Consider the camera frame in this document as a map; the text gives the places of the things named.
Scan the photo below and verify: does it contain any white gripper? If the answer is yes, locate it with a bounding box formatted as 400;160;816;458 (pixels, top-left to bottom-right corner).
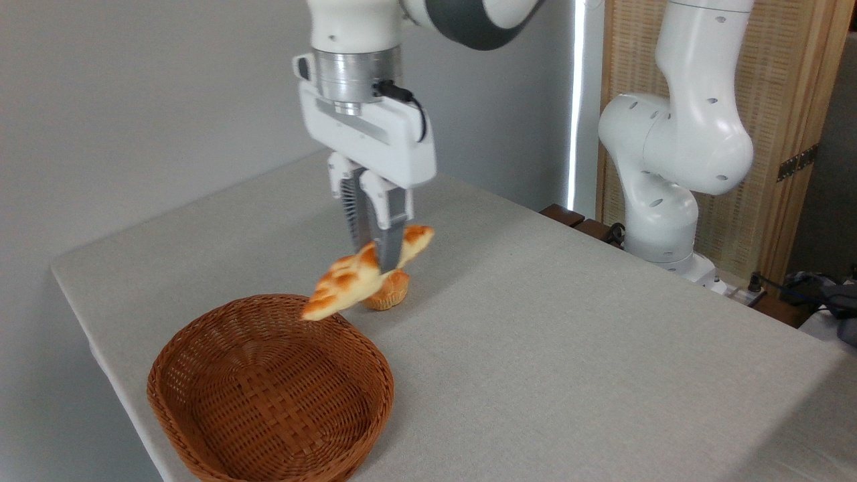
298;82;437;272

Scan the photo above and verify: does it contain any long braided bread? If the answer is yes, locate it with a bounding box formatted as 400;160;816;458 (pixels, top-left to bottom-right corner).
301;226;435;321

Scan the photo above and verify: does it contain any round muffin bread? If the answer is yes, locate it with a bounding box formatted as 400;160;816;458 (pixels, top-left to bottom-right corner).
362;268;410;311

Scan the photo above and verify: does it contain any dark wooden block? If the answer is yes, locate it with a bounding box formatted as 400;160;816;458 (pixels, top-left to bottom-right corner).
574;218;623;246
540;204;586;228

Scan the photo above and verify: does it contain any brown wicker basket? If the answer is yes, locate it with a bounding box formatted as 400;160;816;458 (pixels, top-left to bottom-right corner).
147;294;395;482

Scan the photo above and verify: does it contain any metal screen hinge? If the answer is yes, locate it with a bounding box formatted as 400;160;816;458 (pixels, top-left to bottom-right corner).
777;144;819;183

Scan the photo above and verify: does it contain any wooden rattan folding screen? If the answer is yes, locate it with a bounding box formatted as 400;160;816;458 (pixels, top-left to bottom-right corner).
596;0;857;289

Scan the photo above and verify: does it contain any grey device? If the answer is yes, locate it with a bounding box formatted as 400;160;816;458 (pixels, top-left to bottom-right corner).
822;284;857;347

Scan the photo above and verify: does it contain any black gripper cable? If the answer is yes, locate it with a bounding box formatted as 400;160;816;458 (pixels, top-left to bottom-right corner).
375;80;428;143

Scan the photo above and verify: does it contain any black cable bundle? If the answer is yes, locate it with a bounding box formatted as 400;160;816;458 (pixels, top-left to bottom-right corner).
747;268;857;322

